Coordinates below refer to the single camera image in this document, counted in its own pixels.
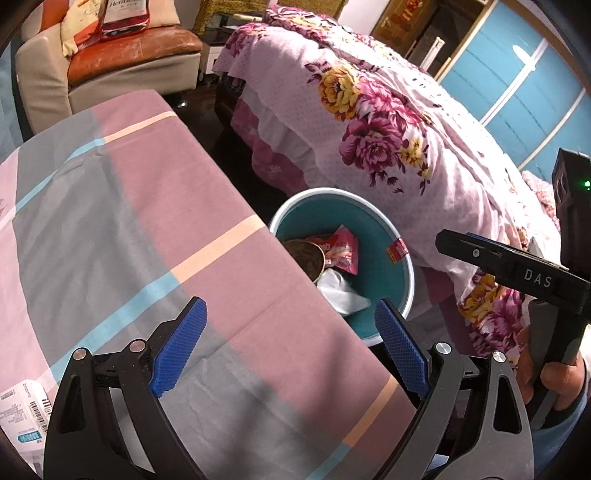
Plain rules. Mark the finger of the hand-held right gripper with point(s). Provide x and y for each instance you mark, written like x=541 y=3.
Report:
x=498 y=261

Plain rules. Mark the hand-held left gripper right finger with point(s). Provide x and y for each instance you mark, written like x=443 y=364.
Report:
x=400 y=346

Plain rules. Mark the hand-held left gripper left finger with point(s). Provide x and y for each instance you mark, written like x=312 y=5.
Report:
x=178 y=346

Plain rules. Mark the white paper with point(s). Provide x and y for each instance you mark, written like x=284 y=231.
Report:
x=341 y=290

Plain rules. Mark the pink snack packet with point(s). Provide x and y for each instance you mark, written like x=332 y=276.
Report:
x=341 y=251

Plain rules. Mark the red drink can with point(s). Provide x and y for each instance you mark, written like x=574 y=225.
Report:
x=307 y=261

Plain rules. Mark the teal trash bin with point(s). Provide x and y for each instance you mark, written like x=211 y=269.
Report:
x=369 y=221

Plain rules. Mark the person's right forearm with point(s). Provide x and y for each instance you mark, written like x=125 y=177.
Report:
x=554 y=443

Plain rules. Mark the person's right hand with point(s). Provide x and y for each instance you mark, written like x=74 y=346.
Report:
x=565 y=383

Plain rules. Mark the blue door wardrobe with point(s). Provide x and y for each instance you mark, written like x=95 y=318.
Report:
x=521 y=92

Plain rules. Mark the striped pink grey tablecloth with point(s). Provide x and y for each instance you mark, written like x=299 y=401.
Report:
x=161 y=207

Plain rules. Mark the white packet with barcode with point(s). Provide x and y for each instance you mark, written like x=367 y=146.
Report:
x=23 y=410

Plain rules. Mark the floral pink bed blanket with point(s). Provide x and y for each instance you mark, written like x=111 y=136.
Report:
x=392 y=106

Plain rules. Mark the white upright stick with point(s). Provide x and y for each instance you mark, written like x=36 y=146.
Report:
x=434 y=53

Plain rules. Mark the pink bed skirt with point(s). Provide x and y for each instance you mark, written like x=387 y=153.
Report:
x=268 y=143

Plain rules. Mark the brown wooden cabinet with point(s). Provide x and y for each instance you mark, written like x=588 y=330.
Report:
x=406 y=23

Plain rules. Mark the beige armchair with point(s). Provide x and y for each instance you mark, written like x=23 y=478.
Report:
x=41 y=83

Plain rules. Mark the orange leather seat cushion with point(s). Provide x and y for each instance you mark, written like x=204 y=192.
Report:
x=138 y=50

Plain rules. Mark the black white nightstand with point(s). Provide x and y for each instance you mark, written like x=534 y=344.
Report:
x=217 y=46

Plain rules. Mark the red paper bag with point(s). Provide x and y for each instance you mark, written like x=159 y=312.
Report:
x=124 y=16

